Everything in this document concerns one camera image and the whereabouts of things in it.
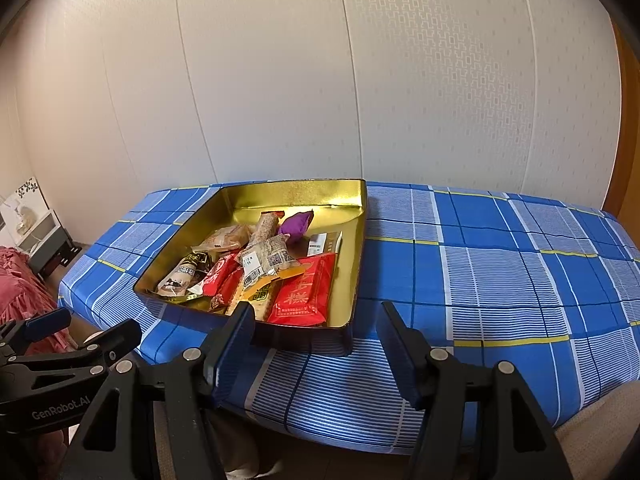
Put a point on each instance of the clear mixed nut packet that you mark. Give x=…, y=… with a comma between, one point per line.
x=270, y=257

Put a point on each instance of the large red cake packet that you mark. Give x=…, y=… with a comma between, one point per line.
x=305, y=295

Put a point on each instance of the blue plaid tablecloth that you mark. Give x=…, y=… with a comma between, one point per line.
x=500, y=280

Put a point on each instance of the red cloth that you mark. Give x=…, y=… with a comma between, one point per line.
x=20, y=285

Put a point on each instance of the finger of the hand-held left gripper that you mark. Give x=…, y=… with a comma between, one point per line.
x=47, y=324
x=117, y=337

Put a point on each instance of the small red snack packet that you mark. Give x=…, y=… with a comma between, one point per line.
x=220, y=270

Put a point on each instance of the purple snack packet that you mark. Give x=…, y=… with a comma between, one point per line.
x=296, y=224

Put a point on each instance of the yellow and green snack packet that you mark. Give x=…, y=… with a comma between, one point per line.
x=260, y=296

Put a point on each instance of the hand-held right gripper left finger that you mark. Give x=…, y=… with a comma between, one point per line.
x=235, y=355

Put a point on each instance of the white cabinet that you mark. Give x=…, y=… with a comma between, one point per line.
x=22, y=210

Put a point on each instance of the sesame bar packet red ends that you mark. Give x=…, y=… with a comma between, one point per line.
x=266, y=227

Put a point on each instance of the wooden door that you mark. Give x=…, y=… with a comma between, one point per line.
x=627, y=160

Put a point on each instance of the person's right leg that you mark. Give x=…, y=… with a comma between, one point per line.
x=595, y=440

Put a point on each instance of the gold-lined dark tin box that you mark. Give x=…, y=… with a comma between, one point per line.
x=350, y=260

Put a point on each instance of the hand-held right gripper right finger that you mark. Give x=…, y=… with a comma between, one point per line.
x=397, y=360

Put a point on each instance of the black and beige sesame packet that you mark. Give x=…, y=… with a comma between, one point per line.
x=185, y=272

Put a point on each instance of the clear brown biscuit packet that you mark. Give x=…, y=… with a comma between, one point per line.
x=222, y=239

